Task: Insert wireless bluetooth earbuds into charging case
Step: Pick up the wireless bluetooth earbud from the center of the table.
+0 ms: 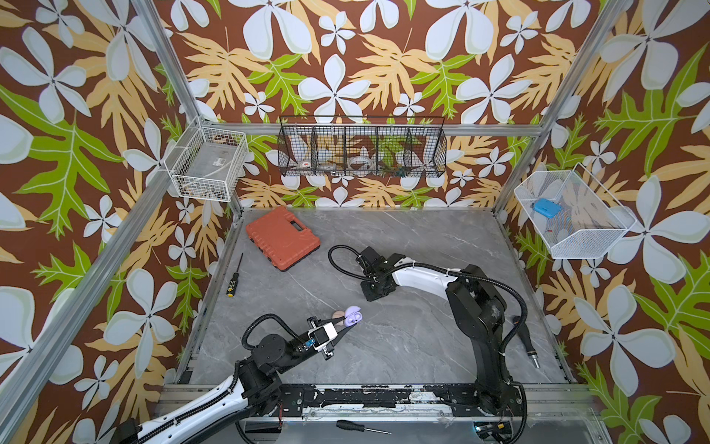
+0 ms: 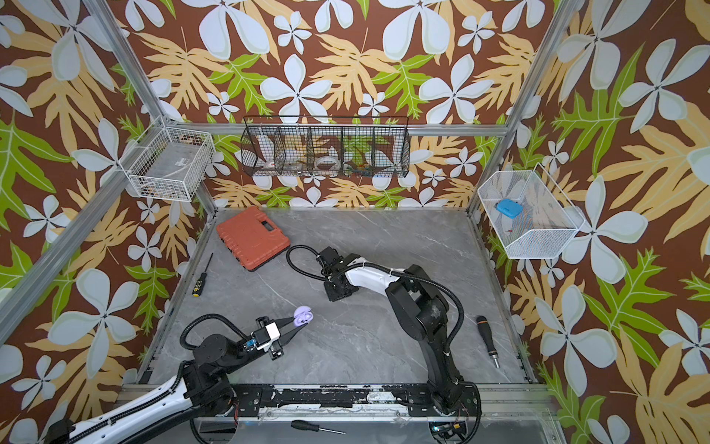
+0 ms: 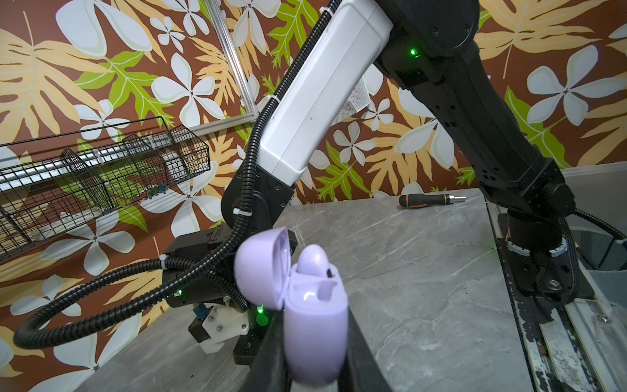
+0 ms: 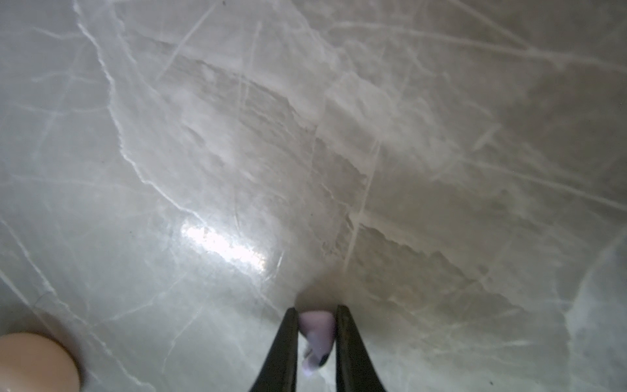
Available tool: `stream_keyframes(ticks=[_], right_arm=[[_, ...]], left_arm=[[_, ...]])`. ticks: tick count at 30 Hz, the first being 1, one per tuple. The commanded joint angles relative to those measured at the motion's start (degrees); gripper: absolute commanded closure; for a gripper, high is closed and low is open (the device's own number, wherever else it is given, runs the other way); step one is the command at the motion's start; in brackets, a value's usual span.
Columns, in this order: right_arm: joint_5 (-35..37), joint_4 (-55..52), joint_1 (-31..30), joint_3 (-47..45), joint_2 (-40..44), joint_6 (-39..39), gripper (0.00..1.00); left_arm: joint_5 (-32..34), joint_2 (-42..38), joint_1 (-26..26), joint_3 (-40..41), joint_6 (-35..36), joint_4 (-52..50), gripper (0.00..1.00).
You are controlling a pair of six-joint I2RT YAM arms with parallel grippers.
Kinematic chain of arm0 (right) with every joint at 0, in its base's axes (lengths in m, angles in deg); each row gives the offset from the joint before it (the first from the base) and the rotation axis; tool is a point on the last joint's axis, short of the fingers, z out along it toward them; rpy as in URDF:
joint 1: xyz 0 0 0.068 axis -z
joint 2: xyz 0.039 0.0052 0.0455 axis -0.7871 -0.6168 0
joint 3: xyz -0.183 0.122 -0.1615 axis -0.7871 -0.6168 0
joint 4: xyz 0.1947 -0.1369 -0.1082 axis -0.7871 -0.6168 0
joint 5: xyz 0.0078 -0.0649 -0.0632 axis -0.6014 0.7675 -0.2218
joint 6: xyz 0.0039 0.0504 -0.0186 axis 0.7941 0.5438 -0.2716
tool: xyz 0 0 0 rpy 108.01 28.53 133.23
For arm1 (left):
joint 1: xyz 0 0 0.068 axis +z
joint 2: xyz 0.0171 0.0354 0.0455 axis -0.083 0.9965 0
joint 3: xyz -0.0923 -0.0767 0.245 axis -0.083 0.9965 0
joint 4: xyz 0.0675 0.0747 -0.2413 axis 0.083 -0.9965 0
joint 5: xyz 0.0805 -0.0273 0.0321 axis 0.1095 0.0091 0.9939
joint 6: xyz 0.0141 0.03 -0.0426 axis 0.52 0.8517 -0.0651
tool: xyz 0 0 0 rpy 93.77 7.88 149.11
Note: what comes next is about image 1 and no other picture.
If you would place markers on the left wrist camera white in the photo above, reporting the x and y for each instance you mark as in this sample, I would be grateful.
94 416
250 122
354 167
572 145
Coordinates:
321 336

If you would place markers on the black yellow screwdriver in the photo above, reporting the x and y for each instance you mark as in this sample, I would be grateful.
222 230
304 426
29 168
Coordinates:
234 281

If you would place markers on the black screwdriver front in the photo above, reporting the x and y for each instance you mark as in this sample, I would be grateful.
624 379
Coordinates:
356 427

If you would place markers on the red plastic tool case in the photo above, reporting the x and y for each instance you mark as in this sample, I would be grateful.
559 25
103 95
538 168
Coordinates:
282 238

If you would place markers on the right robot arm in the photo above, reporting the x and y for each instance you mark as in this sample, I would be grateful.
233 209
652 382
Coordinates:
487 311

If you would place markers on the purple earbud charging case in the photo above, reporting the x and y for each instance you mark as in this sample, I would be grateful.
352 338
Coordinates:
352 316

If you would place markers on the black wire basket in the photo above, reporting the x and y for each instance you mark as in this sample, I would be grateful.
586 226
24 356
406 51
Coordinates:
400 147

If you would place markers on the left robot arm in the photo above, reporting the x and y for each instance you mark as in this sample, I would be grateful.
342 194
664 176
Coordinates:
254 389

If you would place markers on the white mesh basket right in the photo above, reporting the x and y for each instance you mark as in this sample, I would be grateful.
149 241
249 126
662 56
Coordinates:
592 220

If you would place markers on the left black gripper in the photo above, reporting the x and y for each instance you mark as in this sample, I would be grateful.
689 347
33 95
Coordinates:
319 323

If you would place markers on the blue object in basket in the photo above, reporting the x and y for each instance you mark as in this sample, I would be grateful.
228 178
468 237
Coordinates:
547 208

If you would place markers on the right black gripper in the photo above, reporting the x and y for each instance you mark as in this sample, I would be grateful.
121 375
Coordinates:
368 296

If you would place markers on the white wire basket left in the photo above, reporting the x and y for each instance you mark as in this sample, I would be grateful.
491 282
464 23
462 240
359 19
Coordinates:
205 163

